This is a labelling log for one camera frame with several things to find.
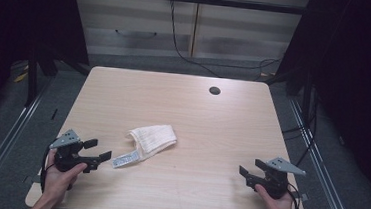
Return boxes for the white flower print towel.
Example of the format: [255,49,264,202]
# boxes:
[111,120,180,174]

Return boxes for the hand-held gripper black cable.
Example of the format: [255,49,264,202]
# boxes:
[285,182,304,209]
[38,142,58,194]

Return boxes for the black stand leg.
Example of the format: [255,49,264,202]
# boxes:
[23,50,42,108]

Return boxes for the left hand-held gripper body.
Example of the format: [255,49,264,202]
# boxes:
[47,127,104,176]

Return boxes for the black curtain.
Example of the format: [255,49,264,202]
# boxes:
[265,0,371,208]
[0,0,94,138]

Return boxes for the right hand-held gripper black cable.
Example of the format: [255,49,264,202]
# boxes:
[285,182,304,209]

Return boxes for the person's left hand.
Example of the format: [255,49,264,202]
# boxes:
[42,148,89,205]

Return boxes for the black floor cables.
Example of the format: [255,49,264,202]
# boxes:
[278,86,321,169]

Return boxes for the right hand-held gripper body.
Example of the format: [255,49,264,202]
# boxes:
[244,155,307,202]

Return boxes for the metal floor rail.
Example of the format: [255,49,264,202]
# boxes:
[0,69,55,209]
[280,98,369,209]

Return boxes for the yellow object on floor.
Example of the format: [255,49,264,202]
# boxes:
[13,63,30,84]

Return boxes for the long black power cable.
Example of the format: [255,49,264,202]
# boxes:
[164,0,285,84]

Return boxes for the pale wooden cabinet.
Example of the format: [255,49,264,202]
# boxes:
[65,0,311,72]

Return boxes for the left hand-held gripper black cable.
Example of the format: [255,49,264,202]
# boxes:
[38,142,58,194]

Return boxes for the dark cabinet drawer handle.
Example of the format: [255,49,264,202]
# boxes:
[114,28,158,40]

